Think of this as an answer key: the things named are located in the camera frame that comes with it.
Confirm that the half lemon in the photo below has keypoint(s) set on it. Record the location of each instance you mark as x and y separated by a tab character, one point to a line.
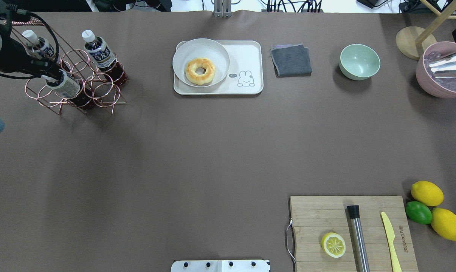
333	245

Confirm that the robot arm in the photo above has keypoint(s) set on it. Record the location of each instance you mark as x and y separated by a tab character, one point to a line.
15	62

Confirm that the tea bottle right in rack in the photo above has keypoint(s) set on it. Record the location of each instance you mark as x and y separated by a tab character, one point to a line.
104	57

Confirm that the grey folded cloth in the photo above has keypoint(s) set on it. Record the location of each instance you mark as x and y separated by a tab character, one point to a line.
291	60

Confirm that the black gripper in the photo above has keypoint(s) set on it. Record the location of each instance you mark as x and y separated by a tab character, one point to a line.
19	55

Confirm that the yellow lemon upper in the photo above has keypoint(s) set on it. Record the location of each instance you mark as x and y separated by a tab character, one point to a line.
427	193

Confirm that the metal ice scoop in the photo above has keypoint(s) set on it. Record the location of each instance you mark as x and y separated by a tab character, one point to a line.
444	67

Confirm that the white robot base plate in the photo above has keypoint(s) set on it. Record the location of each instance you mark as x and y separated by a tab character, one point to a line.
221	266

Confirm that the tea bottle white cap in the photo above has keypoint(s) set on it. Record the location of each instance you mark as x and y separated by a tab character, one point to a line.
67	87

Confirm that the green lime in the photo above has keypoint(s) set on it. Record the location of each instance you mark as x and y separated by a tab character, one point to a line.
418	212

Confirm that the yellow plastic knife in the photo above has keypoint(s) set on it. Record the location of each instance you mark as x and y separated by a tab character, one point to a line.
390	235

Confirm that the copper wire bottle rack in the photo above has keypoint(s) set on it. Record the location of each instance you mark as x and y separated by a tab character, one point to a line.
96	88

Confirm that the yellow lemon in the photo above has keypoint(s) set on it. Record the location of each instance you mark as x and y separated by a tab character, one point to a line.
427	193
444	223

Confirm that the mint green bowl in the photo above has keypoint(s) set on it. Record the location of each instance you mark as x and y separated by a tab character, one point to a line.
359	62

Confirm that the tea bottle far left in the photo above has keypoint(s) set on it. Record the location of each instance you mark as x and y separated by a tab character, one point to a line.
39	47

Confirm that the glazed donut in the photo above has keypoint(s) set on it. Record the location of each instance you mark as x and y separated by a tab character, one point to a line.
200	71

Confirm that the white round plate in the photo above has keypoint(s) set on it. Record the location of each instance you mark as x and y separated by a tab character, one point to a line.
205	48

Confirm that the wooden cup stand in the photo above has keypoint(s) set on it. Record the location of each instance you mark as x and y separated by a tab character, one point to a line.
412	41

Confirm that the pink ice bowl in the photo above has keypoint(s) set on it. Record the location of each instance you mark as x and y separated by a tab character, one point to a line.
439	87

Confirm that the yellow lemon lower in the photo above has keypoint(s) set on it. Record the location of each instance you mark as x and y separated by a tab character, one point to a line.
444	223

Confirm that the wooden cutting board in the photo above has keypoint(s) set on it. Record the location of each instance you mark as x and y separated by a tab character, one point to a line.
314	216

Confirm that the cream rabbit tray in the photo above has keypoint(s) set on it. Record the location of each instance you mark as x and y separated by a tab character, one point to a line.
245	73

